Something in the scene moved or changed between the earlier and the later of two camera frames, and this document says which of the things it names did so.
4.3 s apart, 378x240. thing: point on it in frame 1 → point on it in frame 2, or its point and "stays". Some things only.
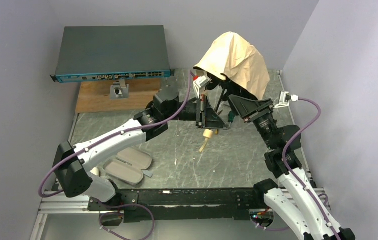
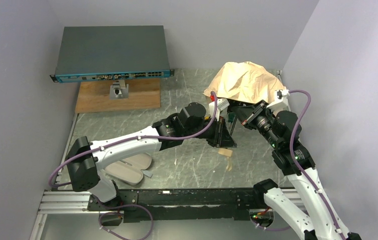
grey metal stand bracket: x=118 y=90 stays
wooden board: x=95 y=96 stays
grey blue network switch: x=92 y=53 stays
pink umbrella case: x=128 y=165 stays
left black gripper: x=201 y=111 → x=219 y=133
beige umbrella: x=239 y=61 → x=247 y=81
